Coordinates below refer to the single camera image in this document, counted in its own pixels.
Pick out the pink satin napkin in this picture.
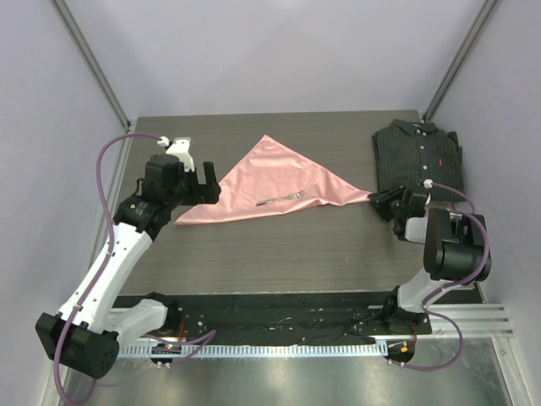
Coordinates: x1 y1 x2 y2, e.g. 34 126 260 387
175 135 370 226

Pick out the silver metal fork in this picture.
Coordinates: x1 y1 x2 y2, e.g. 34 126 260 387
255 190 305 206

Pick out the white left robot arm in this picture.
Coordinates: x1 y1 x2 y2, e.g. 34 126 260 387
36 154 221 379

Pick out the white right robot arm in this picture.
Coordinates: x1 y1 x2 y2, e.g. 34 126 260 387
369 181 491 334

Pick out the dark striped folded shirt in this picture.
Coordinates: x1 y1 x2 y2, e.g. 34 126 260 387
372 119 465 203

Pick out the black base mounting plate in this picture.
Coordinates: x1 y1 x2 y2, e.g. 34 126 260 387
113 289 433 344

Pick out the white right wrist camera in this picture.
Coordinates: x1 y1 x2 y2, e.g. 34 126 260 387
423 179 434 189

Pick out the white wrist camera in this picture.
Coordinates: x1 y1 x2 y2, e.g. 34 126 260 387
423 179 434 189
157 136 195 172

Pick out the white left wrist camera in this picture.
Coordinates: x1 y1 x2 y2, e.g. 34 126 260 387
157 136 195 172

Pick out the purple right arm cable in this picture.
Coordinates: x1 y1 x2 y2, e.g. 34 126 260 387
386 180 491 372

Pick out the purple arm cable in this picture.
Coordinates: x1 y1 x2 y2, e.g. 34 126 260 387
52 132 217 403
386 180 491 372

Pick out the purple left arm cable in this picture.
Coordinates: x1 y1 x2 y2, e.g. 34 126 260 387
52 132 217 403

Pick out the white slotted cable duct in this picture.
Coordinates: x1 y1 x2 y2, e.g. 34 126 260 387
118 340 388 359

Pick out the right aluminium frame post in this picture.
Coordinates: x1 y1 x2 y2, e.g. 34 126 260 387
421 0 501 123

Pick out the aluminium frame post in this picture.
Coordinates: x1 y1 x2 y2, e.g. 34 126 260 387
421 0 501 123
50 0 131 130

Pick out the left aluminium frame post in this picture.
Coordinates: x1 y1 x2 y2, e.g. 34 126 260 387
50 0 131 130

